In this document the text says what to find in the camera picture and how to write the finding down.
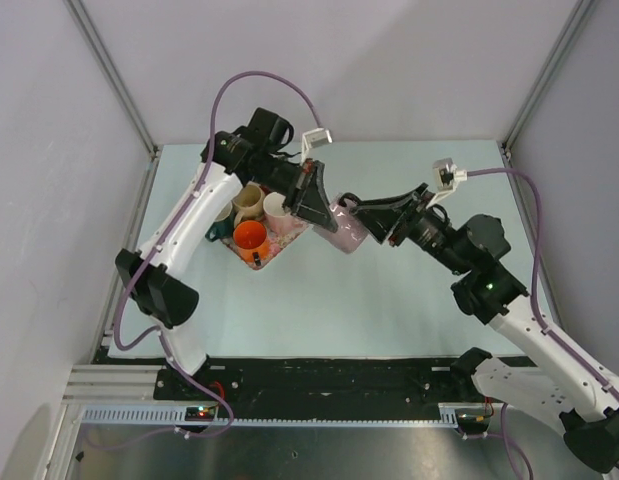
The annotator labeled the dark green mug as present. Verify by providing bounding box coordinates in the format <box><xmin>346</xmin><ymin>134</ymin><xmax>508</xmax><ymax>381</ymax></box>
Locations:
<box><xmin>205</xmin><ymin>204</ymin><xmax>234</xmax><ymax>242</ymax></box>

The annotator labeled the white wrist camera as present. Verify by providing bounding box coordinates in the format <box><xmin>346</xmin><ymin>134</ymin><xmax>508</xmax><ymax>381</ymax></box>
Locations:
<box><xmin>428</xmin><ymin>158</ymin><xmax>468</xmax><ymax>207</ymax></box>
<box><xmin>301</xmin><ymin>127</ymin><xmax>333</xmax><ymax>163</ymax></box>

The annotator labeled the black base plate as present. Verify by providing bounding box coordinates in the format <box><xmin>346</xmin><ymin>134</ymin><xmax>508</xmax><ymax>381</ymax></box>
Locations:
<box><xmin>91</xmin><ymin>355</ymin><xmax>513</xmax><ymax>422</ymax></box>

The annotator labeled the mauve mug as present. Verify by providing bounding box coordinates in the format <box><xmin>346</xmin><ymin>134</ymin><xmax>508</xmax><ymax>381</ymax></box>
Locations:
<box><xmin>313</xmin><ymin>193</ymin><xmax>368</xmax><ymax>254</ymax></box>

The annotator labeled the pink mug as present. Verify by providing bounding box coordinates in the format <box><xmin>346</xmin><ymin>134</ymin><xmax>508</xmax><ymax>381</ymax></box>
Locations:
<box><xmin>263</xmin><ymin>192</ymin><xmax>307</xmax><ymax>236</ymax></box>

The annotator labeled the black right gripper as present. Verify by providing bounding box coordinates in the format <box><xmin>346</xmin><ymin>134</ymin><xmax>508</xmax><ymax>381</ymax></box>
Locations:
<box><xmin>348</xmin><ymin>182</ymin><xmax>469</xmax><ymax>275</ymax></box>

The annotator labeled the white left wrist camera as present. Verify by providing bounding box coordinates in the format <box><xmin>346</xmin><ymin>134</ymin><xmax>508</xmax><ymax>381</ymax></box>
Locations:
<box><xmin>301</xmin><ymin>127</ymin><xmax>333</xmax><ymax>163</ymax></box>

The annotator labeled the grey slotted cable duct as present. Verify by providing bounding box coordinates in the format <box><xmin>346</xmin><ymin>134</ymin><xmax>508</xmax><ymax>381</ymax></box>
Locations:
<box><xmin>81</xmin><ymin>403</ymin><xmax>489</xmax><ymax>428</ymax></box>

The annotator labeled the beige mug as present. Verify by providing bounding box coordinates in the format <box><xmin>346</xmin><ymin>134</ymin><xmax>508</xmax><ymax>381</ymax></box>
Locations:
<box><xmin>232</xmin><ymin>183</ymin><xmax>265</xmax><ymax>226</ymax></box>

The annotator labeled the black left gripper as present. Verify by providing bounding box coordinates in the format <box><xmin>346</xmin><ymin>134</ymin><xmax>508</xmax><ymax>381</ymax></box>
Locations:
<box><xmin>252</xmin><ymin>153</ymin><xmax>338</xmax><ymax>233</ymax></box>

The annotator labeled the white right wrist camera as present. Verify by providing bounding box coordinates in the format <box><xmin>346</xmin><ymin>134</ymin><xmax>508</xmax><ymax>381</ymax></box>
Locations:
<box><xmin>428</xmin><ymin>158</ymin><xmax>468</xmax><ymax>207</ymax></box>

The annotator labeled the aluminium corner post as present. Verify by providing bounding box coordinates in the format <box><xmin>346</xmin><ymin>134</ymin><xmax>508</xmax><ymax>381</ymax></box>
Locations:
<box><xmin>62</xmin><ymin>0</ymin><xmax>160</xmax><ymax>156</ymax></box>
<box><xmin>500</xmin><ymin>0</ymin><xmax>600</xmax><ymax>153</ymax></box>

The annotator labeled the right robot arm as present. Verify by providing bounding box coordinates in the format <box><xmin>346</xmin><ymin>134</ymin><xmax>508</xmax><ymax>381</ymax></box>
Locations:
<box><xmin>346</xmin><ymin>184</ymin><xmax>619</xmax><ymax>473</ymax></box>

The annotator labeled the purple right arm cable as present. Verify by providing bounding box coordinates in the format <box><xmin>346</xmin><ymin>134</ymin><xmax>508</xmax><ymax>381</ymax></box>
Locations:
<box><xmin>466</xmin><ymin>167</ymin><xmax>555</xmax><ymax>331</ymax></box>

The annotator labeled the right aluminium corner post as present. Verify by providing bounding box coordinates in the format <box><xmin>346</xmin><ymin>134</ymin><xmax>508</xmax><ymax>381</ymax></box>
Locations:
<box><xmin>500</xmin><ymin>0</ymin><xmax>600</xmax><ymax>153</ymax></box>

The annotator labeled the floral rectangular tray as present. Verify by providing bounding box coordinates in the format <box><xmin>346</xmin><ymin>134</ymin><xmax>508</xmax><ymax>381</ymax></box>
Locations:
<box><xmin>221</xmin><ymin>220</ymin><xmax>308</xmax><ymax>271</ymax></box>

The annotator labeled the orange mug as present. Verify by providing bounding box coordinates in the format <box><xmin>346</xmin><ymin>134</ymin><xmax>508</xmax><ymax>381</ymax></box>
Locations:
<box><xmin>233</xmin><ymin>220</ymin><xmax>270</xmax><ymax>268</ymax></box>

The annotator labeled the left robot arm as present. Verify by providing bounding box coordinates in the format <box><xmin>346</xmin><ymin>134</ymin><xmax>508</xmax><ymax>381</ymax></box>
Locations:
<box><xmin>115</xmin><ymin>108</ymin><xmax>338</xmax><ymax>399</ymax></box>

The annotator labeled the left aluminium corner post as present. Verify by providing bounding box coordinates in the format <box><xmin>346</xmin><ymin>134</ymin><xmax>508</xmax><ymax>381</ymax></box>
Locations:
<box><xmin>62</xmin><ymin>0</ymin><xmax>160</xmax><ymax>156</ymax></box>

